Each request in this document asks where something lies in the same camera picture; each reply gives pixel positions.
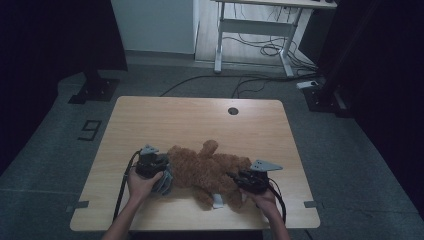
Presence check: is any person's right hand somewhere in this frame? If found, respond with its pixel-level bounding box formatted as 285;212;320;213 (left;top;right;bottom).
241;188;278;218

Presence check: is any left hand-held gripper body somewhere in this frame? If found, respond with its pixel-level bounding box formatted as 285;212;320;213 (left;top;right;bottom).
134;143;170;180

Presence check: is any white desk frame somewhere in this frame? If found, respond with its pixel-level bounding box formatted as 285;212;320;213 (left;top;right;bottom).
213;0;338;78

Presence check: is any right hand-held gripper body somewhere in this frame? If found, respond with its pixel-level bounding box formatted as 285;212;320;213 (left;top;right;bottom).
234;159;284;195

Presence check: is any grey doll clothing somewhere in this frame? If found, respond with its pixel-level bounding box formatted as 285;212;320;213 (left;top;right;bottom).
151;163;175;196

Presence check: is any right hand-held gripper black cable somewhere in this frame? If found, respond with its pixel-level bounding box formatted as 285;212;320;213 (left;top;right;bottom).
266;178;288;225

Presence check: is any person's left hand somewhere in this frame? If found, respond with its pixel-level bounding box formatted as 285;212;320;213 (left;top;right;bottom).
127;166;164;201

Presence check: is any black stand base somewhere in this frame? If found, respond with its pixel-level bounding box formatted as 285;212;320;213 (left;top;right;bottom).
303;76;353;118
68;69;120;104

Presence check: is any brown plush teddy bear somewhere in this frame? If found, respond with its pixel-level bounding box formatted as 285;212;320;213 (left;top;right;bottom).
166;139;253;210

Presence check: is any tangle of black floor cables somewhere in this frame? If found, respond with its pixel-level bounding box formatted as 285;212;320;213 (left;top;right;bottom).
222;33;318;74

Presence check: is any long black floor cable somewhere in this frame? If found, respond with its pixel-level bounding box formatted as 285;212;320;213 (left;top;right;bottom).
159;73;303;99

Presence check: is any white power strip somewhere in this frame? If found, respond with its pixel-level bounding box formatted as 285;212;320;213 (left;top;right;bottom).
296;80;320;90

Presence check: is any grey tape strip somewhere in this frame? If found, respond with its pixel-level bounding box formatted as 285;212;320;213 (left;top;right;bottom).
303;200;325;210
65;200;90;213

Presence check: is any dark curtain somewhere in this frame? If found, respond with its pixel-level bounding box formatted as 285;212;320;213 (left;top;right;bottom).
316;0;424;221
0;0;128;176

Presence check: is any black tape floor marking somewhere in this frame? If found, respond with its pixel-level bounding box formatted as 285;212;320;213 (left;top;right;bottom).
77;119;103;142

